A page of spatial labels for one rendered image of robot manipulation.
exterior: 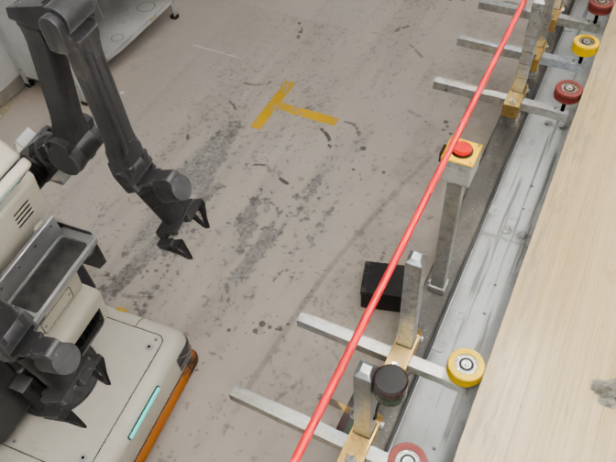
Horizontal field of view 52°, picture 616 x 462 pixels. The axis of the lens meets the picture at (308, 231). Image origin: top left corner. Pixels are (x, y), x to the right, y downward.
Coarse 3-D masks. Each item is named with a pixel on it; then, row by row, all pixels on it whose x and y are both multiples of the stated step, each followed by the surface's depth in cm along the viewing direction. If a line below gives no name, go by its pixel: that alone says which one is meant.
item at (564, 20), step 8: (480, 0) 237; (488, 0) 236; (480, 8) 238; (488, 8) 237; (496, 8) 235; (504, 8) 234; (512, 8) 232; (528, 8) 232; (520, 16) 233; (528, 16) 232; (560, 16) 227; (568, 16) 227; (576, 16) 227; (560, 24) 228; (568, 24) 227; (576, 24) 226; (584, 24) 224; (592, 24) 223; (592, 32) 225
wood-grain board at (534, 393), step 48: (576, 144) 176; (576, 192) 165; (576, 240) 156; (528, 288) 148; (576, 288) 148; (528, 336) 141; (576, 336) 140; (480, 384) 134; (528, 384) 134; (576, 384) 133; (480, 432) 128; (528, 432) 127; (576, 432) 127
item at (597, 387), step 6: (594, 384) 132; (600, 384) 131; (606, 384) 131; (612, 384) 132; (594, 390) 132; (600, 390) 131; (606, 390) 131; (612, 390) 130; (600, 396) 131; (606, 396) 130; (612, 396) 130; (600, 402) 130; (606, 402) 129; (612, 402) 129
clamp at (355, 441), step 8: (376, 424) 133; (352, 432) 133; (376, 432) 133; (352, 440) 132; (360, 440) 132; (368, 440) 131; (344, 448) 131; (352, 448) 131; (360, 448) 130; (368, 448) 131; (344, 456) 130; (360, 456) 129
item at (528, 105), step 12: (444, 84) 209; (456, 84) 208; (468, 84) 208; (468, 96) 208; (480, 96) 205; (492, 96) 203; (504, 96) 203; (528, 108) 201; (540, 108) 199; (552, 108) 198; (564, 120) 198
